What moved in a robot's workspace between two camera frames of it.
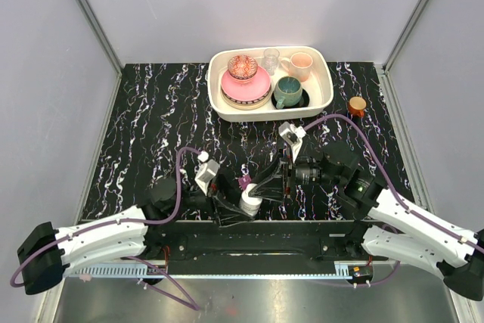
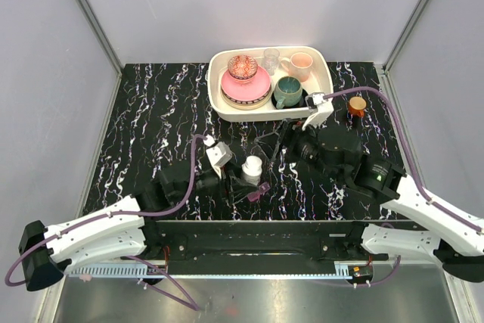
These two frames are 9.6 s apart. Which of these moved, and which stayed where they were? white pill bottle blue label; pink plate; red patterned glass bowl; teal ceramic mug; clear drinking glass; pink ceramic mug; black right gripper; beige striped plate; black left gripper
Moved: black right gripper; white pill bottle blue label; black left gripper
Stayed: beige striped plate; teal ceramic mug; red patterned glass bowl; pink plate; clear drinking glass; pink ceramic mug
